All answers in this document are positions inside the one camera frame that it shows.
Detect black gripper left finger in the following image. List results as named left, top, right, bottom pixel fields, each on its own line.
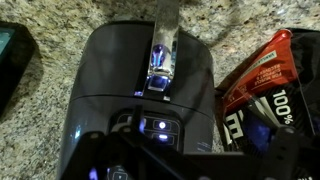
left=63, top=104, right=152, bottom=180

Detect red black protein powder bag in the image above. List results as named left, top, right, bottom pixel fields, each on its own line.
left=214, top=28, right=320, bottom=180

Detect black flat device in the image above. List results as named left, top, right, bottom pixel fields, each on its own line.
left=0, top=21, right=37, bottom=118

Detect black countertop appliance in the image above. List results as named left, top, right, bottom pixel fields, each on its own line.
left=58, top=20, right=216, bottom=180

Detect chrome appliance lever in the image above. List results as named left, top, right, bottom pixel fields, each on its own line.
left=142, top=0, right=181, bottom=102

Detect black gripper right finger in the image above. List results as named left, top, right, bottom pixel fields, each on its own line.
left=241, top=106, right=301, bottom=180

